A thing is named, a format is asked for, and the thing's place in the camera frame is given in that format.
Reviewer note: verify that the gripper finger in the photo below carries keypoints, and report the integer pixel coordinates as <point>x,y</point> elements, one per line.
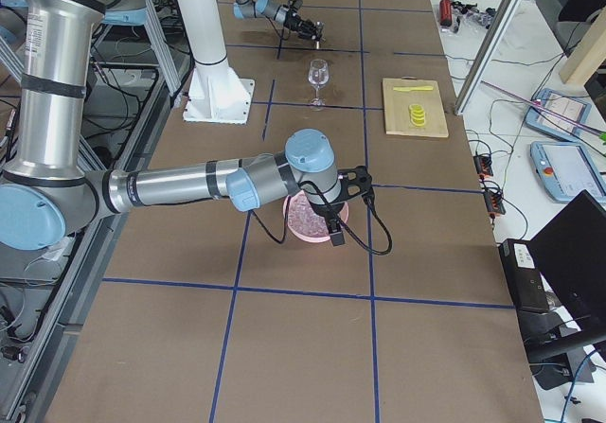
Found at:
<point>312,36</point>
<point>335,231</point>
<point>308,26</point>

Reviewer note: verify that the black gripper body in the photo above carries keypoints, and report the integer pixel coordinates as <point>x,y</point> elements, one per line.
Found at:
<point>328,211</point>
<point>297,21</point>

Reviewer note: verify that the steel jigger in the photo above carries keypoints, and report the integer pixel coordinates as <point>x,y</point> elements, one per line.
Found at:
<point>319,26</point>

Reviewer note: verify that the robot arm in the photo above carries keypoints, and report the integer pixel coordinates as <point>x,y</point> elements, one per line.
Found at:
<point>46,195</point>
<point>268,9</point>

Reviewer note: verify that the clear ice cubes pile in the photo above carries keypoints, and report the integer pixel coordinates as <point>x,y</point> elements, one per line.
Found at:
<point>308,217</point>

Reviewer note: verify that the clear wine glass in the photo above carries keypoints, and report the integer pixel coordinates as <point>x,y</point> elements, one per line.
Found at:
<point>318,77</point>

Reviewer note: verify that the pink bowl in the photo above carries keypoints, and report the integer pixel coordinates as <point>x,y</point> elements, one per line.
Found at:
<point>308,234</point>

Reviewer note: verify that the yellow plastic knife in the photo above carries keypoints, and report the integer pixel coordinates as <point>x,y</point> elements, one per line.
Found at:
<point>417,88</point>

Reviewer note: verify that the bamboo cutting board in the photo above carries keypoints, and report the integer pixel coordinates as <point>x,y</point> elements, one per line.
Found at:
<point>396,112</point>

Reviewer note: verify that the red canister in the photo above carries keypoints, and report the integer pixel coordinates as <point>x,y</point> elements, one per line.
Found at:
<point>445,14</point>

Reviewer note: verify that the black box device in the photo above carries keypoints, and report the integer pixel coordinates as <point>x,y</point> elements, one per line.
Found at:
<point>524,280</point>

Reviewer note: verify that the teach pendant far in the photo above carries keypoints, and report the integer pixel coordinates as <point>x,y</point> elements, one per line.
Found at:
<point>573,108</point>

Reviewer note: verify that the teach pendant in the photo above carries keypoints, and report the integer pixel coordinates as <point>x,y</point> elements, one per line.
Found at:
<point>573,108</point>
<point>565,169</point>

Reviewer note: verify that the black monitor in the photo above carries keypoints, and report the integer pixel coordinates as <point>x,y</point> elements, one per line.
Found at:
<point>570,254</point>

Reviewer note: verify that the teach pendant near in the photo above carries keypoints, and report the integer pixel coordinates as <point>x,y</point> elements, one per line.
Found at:
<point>565,169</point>

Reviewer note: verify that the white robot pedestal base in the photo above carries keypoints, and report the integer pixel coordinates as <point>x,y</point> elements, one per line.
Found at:
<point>216,93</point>

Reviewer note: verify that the aluminium frame post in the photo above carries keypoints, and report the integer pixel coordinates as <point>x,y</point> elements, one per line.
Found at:
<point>495,34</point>

